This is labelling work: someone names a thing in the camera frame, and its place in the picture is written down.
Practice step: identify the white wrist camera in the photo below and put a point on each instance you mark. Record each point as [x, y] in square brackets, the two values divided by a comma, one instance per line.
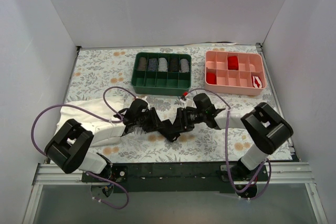
[185, 100]
[143, 104]

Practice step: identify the red white striped roll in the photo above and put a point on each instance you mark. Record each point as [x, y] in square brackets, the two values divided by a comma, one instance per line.
[256, 82]

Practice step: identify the green divided organizer tray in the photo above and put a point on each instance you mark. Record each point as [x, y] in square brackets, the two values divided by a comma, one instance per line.
[161, 83]

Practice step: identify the blue striped rolled underwear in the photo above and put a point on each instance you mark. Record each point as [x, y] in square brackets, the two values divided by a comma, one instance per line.
[152, 64]

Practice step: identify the black rolled underwear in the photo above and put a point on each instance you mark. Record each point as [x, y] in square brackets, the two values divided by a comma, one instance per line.
[174, 65]

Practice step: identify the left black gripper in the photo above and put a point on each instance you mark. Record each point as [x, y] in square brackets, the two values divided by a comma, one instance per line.
[154, 119]

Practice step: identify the brown rolled underwear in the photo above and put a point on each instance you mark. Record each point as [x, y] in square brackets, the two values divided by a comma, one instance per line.
[142, 64]

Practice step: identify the red rolled underwear lower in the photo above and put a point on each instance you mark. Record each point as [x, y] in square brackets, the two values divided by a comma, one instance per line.
[211, 78]

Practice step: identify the black underwear beige waistband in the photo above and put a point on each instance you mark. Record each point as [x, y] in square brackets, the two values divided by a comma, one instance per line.
[168, 131]

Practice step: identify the grey white rolled underwear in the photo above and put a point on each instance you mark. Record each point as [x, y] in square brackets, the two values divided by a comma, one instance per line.
[184, 66]

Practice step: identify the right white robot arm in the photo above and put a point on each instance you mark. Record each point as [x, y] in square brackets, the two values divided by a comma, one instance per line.
[266, 127]

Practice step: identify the red rolled underwear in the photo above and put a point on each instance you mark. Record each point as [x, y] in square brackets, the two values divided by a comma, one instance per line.
[233, 63]
[211, 78]

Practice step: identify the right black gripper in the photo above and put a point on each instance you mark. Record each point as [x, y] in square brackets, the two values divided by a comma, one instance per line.
[180, 119]

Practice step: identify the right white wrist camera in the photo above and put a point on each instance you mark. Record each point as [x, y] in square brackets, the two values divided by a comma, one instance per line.
[185, 100]

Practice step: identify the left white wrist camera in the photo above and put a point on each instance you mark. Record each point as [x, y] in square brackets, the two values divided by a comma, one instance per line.
[143, 104]

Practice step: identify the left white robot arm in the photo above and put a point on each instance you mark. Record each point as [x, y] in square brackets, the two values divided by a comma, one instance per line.
[69, 147]

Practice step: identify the white folded cloth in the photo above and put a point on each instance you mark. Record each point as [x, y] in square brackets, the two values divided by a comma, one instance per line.
[105, 133]

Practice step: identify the white grey striped roll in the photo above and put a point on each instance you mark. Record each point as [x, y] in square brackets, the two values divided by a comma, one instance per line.
[162, 65]

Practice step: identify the pink divided organizer tray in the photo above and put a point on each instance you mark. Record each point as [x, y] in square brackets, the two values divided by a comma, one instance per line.
[235, 81]

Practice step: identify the red rolled underwear upper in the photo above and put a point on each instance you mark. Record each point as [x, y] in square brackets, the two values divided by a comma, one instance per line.
[233, 63]

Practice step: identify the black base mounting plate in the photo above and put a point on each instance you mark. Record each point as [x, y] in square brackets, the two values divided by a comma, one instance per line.
[167, 177]

